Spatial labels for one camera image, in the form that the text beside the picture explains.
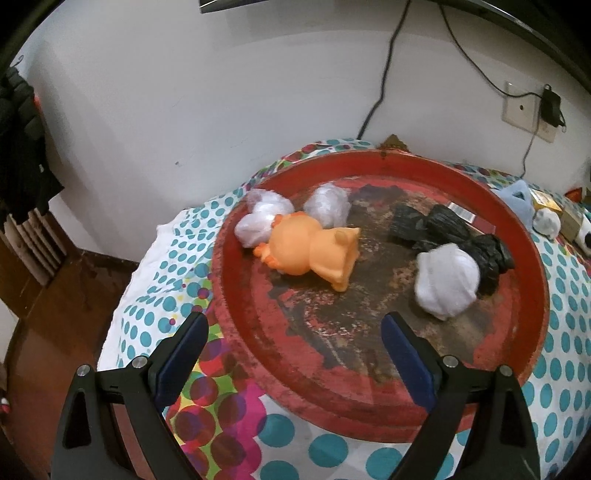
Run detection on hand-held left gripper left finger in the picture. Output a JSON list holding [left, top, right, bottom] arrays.
[[51, 311, 209, 480]]

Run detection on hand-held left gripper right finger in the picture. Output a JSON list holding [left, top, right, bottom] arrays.
[[381, 311, 541, 480]]

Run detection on round red worn tray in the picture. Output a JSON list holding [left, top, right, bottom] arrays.
[[211, 150, 551, 443]]

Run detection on knotted white sock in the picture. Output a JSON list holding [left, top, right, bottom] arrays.
[[413, 244, 478, 321]]

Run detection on black plastic bag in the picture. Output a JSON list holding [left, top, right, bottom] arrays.
[[387, 203, 515, 297]]

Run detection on orange rubber toy figure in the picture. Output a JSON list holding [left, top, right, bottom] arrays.
[[253, 211, 362, 292]]

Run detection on clear plastic bag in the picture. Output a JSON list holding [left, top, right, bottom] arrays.
[[235, 187, 296, 247], [304, 182, 351, 228]]

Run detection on polka-dot tablecloth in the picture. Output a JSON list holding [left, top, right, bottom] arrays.
[[99, 137, 591, 480]]

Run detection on wooden slatted furniture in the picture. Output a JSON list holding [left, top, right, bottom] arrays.
[[0, 203, 71, 319]]

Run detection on blue sock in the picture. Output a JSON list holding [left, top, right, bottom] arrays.
[[492, 179, 537, 229]]

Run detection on yellow cardboard box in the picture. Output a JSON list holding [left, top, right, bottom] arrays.
[[530, 188, 565, 214]]

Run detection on brown cardboard box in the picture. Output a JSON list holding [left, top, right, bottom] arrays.
[[560, 205, 589, 243]]

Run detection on white black small toy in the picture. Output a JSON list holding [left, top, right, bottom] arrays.
[[575, 216, 591, 258]]

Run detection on gold red ornament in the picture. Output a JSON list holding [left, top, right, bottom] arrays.
[[376, 134, 411, 151]]

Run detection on dark hanging clothes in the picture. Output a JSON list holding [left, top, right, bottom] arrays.
[[0, 67, 65, 224]]

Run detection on black plug-in charger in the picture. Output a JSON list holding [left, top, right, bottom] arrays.
[[540, 84, 566, 129]]

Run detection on black charger cable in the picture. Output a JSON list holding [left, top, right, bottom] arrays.
[[522, 119, 541, 178]]

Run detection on beige wall power socket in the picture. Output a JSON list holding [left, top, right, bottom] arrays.
[[537, 117, 560, 145]]

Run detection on beige wall plate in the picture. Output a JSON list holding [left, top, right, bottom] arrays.
[[502, 81, 542, 131]]

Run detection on black hanging cable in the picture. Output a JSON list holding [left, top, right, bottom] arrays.
[[358, 0, 413, 138]]

